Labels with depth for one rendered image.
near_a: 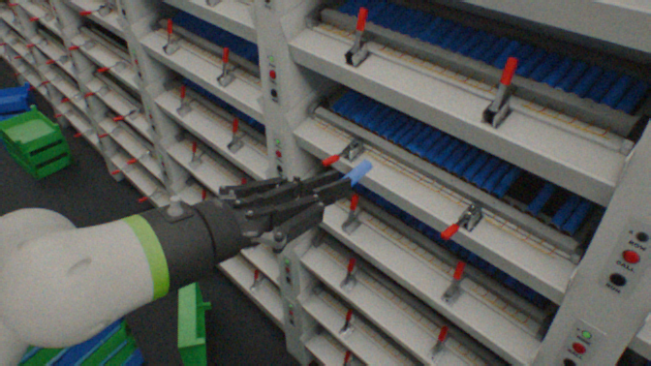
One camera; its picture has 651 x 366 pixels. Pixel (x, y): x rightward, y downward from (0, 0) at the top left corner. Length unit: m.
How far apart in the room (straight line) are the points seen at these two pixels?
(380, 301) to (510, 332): 0.36
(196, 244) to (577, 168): 0.47
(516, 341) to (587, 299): 0.22
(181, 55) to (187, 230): 0.95
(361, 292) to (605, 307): 0.61
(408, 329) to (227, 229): 0.70
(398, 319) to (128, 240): 0.79
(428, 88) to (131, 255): 0.50
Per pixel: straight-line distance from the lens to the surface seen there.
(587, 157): 0.69
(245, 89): 1.20
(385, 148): 0.92
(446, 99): 0.76
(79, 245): 0.50
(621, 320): 0.78
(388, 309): 1.19
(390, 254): 1.03
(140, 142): 2.16
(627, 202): 0.67
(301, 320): 1.51
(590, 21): 0.62
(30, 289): 0.49
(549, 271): 0.80
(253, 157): 1.30
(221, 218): 0.55
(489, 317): 0.97
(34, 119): 3.02
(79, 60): 2.32
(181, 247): 0.52
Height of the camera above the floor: 1.50
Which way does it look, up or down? 38 degrees down
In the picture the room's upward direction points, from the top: straight up
